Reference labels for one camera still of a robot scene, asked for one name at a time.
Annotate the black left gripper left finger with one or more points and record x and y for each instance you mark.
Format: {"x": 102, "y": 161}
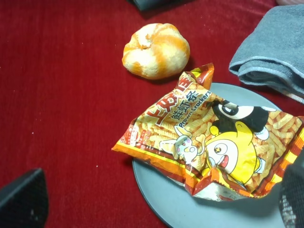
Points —
{"x": 24, "y": 203}

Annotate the black stand base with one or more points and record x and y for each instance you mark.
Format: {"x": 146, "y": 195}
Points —
{"x": 145, "y": 5}

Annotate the red tablecloth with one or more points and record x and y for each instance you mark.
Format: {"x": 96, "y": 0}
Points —
{"x": 65, "y": 97}

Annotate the peeled orange mandarin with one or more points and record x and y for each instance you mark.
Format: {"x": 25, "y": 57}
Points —
{"x": 156, "y": 51}

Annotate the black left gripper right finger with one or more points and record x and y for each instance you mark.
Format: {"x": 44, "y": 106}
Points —
{"x": 291, "y": 197}

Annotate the grey round plate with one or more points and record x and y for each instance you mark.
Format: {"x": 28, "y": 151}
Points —
{"x": 178, "y": 209}

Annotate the prawn cracker snack bag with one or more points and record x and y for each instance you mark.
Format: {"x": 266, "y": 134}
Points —
{"x": 215, "y": 149}

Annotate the grey folded towel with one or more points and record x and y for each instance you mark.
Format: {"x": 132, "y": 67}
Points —
{"x": 273, "y": 54}

